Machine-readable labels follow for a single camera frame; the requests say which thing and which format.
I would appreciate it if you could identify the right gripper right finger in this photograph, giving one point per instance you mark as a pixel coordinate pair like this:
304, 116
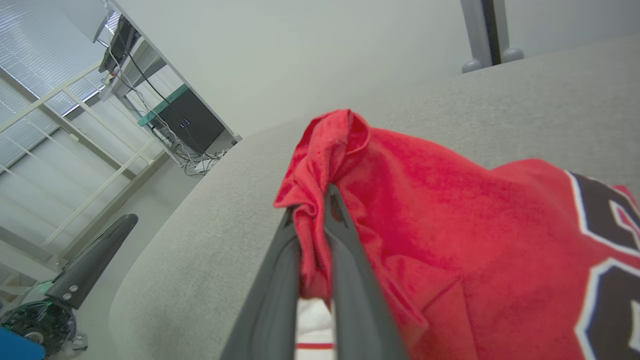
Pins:
355, 300

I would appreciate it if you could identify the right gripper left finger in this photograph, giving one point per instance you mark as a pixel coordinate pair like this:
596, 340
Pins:
270, 300

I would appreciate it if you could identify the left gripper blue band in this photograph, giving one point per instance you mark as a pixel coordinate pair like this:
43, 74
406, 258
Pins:
40, 325

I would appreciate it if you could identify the red sports jersey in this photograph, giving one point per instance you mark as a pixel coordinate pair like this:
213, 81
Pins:
450, 240

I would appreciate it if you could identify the white metal railing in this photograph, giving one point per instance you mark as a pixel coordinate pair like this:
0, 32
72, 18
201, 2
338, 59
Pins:
100, 194

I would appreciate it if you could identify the grey fabric sofa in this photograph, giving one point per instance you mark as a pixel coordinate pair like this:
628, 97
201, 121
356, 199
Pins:
210, 240

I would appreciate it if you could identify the short white power strip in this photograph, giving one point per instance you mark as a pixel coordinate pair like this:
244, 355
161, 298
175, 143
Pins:
206, 166

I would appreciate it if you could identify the black computer tower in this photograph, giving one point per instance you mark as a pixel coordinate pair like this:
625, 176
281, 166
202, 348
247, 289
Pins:
190, 122

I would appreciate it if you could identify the black monitor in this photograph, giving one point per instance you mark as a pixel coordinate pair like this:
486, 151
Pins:
122, 42

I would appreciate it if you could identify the white partition end post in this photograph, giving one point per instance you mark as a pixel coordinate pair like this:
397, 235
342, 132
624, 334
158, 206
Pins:
237, 137

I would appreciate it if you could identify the grey aluminium partition post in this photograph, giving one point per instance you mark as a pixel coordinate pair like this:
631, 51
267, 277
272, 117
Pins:
472, 30

